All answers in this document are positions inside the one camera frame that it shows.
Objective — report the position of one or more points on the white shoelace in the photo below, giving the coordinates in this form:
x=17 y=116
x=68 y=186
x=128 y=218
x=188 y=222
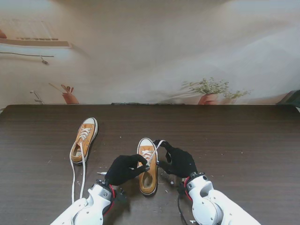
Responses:
x=155 y=150

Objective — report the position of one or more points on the wooden wall shelf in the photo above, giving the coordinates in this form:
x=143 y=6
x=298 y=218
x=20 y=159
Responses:
x=35 y=43

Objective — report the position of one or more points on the metal wall rail with hook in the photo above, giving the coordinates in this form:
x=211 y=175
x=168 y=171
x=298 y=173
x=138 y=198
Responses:
x=23 y=54

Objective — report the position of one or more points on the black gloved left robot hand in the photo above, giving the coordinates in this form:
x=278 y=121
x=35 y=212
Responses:
x=124 y=170

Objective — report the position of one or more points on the orange sneaker with loose laces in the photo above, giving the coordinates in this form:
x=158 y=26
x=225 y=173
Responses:
x=84 y=132

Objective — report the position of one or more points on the yellow canvas sneaker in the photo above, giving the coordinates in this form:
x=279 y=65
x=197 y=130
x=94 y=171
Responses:
x=90 y=137
x=146 y=187

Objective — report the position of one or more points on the green plant in terracotta pot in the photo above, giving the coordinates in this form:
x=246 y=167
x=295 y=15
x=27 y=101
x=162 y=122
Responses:
x=208 y=98

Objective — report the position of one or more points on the terracotta pot with wooden utensils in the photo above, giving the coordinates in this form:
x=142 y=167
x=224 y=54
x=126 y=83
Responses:
x=70 y=98

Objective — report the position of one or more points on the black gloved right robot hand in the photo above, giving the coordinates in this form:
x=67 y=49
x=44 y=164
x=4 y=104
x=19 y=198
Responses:
x=180 y=161

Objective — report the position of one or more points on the metal tap fixture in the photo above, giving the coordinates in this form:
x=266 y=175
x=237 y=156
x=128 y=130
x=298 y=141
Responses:
x=38 y=100

